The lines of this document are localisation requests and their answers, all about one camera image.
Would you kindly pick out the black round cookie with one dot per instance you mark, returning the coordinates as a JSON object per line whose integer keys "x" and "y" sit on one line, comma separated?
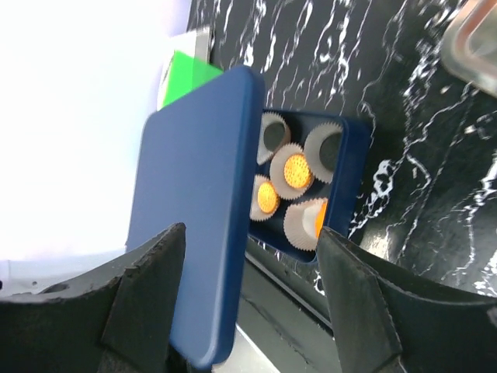
{"x": 274, "y": 135}
{"x": 329, "y": 151}

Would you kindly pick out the black marble mat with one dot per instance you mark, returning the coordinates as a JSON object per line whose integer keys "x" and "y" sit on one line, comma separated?
{"x": 428, "y": 196}

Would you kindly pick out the metal baking tray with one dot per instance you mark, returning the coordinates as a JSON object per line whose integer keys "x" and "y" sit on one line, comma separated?
{"x": 468, "y": 49}

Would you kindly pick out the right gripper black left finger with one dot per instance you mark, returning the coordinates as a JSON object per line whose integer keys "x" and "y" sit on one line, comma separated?
{"x": 114, "y": 318}

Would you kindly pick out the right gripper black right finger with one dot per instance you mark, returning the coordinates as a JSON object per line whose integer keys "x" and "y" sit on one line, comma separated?
{"x": 387, "y": 319}

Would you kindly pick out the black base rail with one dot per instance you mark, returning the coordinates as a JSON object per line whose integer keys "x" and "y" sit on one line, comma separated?
{"x": 283, "y": 311}

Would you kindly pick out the white paper cup top-left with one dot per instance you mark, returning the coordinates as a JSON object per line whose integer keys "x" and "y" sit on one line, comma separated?
{"x": 263, "y": 155}

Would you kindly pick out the blue tin lid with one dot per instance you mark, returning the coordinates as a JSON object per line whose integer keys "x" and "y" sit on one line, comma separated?
{"x": 197, "y": 166}

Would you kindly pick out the white paper cup centre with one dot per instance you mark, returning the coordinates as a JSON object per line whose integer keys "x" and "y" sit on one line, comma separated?
{"x": 276, "y": 172}

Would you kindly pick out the white paper cup bottom-left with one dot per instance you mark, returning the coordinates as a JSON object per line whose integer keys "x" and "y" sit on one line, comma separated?
{"x": 255, "y": 213}

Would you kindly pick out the green folder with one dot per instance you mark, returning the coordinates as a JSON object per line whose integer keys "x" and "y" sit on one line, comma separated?
{"x": 182, "y": 75}

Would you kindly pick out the orange flower cookie small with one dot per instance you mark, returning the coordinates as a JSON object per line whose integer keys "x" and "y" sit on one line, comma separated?
{"x": 320, "y": 217}

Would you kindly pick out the orange round cookie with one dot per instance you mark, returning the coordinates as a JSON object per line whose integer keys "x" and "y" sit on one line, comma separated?
{"x": 296, "y": 171}
{"x": 267, "y": 198}

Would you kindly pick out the white paper cup top-right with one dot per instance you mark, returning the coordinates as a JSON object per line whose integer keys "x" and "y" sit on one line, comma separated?
{"x": 312, "y": 145}

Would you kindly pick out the white paper cup bottom-right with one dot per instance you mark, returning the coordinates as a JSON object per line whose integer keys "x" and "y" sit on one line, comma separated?
{"x": 299, "y": 224}

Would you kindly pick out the blue cookie tin box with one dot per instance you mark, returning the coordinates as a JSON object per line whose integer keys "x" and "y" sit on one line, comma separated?
{"x": 341, "y": 192}

